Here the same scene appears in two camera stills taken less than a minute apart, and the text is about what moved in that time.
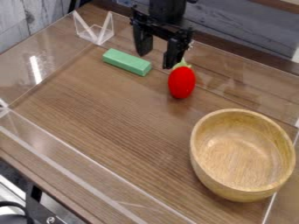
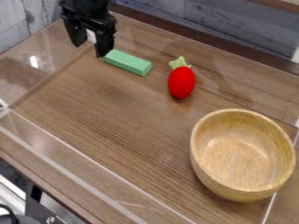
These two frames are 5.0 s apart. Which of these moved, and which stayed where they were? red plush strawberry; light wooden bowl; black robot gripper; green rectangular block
Moved: black robot gripper
Stayed: red plush strawberry; light wooden bowl; green rectangular block
